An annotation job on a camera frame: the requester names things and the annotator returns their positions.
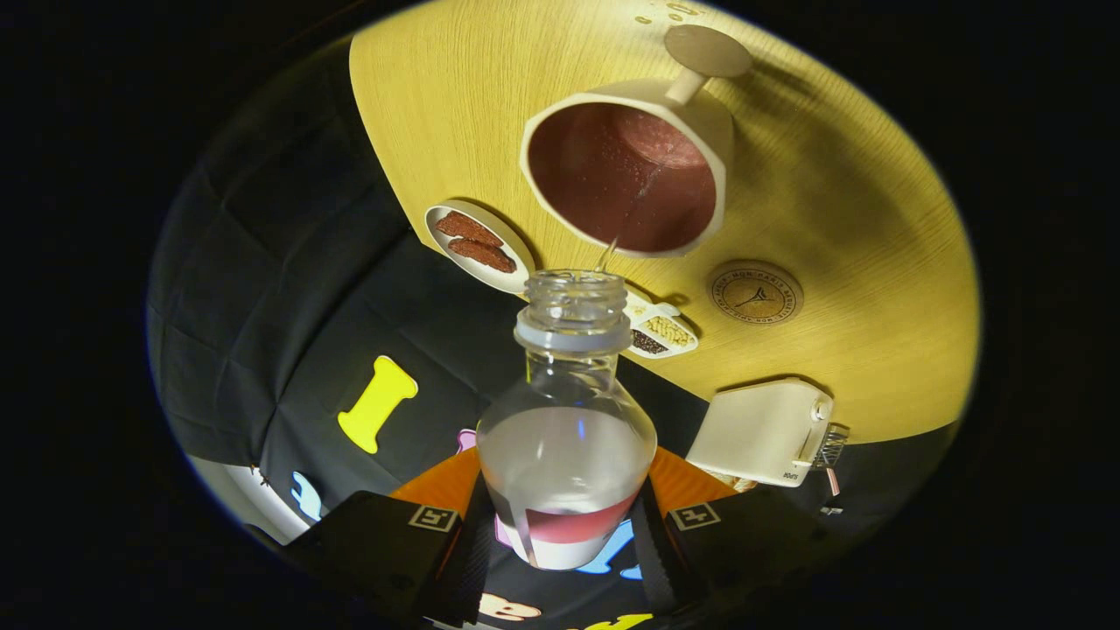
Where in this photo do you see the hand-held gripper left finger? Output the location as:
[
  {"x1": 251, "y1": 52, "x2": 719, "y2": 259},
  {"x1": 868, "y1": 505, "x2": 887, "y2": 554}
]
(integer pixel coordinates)
[{"x1": 280, "y1": 446, "x2": 497, "y2": 627}]

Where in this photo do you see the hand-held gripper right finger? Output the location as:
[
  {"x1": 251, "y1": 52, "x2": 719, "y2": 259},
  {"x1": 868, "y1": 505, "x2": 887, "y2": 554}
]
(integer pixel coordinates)
[{"x1": 630, "y1": 446, "x2": 863, "y2": 613}]

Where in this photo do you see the clear juice bottle red label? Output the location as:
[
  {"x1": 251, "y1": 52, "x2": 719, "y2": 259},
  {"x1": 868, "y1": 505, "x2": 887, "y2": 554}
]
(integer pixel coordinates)
[{"x1": 476, "y1": 269, "x2": 658, "y2": 571}]

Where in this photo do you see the round wooden coaster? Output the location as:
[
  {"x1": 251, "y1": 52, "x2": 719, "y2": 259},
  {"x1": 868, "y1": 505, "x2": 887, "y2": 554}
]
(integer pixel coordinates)
[{"x1": 707, "y1": 259, "x2": 804, "y2": 326}]

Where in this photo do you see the beige cup with handle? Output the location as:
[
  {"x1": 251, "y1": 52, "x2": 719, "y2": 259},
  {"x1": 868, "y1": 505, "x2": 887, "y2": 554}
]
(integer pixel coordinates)
[{"x1": 519, "y1": 24, "x2": 753, "y2": 260}]

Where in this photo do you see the white toaster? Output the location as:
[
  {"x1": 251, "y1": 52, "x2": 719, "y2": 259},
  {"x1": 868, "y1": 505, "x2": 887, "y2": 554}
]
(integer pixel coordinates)
[{"x1": 685, "y1": 377, "x2": 835, "y2": 488}]

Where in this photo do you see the white divided bean dish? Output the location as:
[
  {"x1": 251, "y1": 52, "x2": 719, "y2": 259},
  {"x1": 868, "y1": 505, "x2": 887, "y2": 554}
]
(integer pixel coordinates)
[{"x1": 623, "y1": 291, "x2": 700, "y2": 361}]

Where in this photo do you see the white oval plate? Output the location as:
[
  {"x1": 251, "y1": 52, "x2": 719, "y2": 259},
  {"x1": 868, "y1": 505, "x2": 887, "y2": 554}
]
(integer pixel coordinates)
[{"x1": 424, "y1": 199, "x2": 536, "y2": 295}]

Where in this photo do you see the red meat piece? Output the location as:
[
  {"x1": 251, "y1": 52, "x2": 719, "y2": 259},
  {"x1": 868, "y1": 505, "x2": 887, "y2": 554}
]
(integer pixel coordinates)
[
  {"x1": 435, "y1": 210, "x2": 505, "y2": 249},
  {"x1": 448, "y1": 238, "x2": 517, "y2": 274}
]

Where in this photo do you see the wooden table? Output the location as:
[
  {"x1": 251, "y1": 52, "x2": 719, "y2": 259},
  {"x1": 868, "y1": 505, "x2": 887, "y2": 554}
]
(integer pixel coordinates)
[{"x1": 348, "y1": 0, "x2": 981, "y2": 445}]

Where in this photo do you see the metal wire basket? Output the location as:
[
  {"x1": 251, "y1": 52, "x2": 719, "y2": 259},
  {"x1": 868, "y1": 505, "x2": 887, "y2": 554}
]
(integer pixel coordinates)
[{"x1": 814, "y1": 423, "x2": 851, "y2": 472}]

